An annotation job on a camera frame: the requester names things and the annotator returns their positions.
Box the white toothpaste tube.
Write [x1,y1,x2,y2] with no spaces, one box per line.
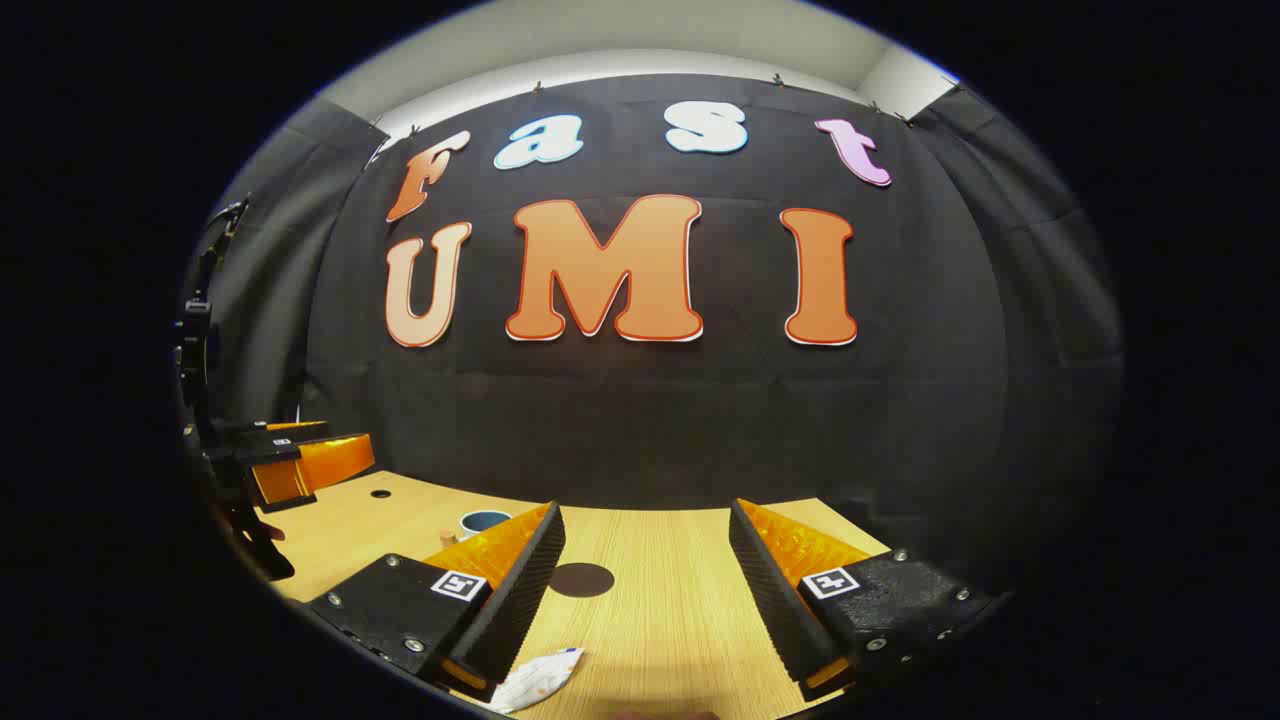
[488,647,586,714]

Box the wooden desktop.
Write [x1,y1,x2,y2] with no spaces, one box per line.
[255,470,891,720]

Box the black backdrop cloth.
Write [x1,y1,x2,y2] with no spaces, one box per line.
[185,72,1126,591]

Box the dark brown round coaster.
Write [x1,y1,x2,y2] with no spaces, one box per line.
[549,562,616,599]

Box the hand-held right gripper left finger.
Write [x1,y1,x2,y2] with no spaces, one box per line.
[308,502,567,703]

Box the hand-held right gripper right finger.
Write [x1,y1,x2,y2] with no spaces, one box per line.
[728,498,1011,701]

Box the light blue cup wooden handle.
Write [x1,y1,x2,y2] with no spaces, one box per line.
[440,509,514,547]

